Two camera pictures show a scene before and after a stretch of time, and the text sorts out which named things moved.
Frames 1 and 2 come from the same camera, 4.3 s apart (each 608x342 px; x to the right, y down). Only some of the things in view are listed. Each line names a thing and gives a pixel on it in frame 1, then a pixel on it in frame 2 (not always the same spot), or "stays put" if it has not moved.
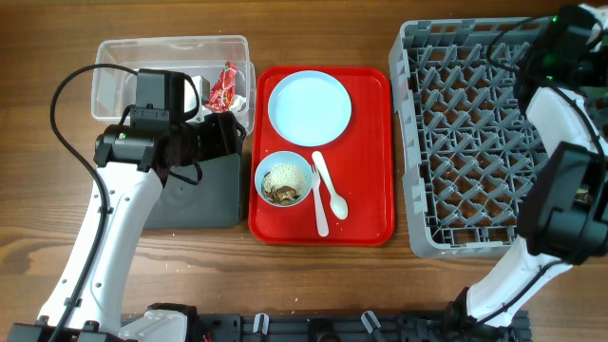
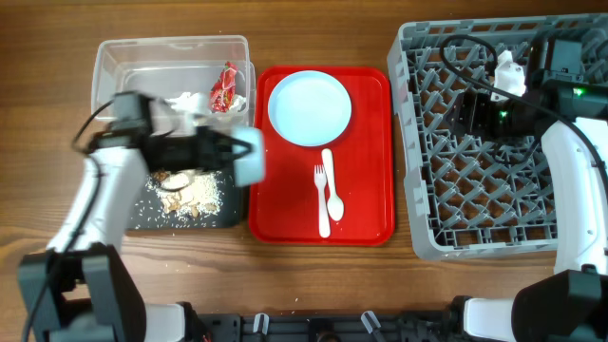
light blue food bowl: x=283 y=179 to x=249 y=169
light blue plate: x=310 y=108 stays put
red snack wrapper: x=221 y=94 stays put
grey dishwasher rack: x=467 y=144 stays put
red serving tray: x=359 y=164 stays put
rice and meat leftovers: x=283 y=183 to x=186 y=194
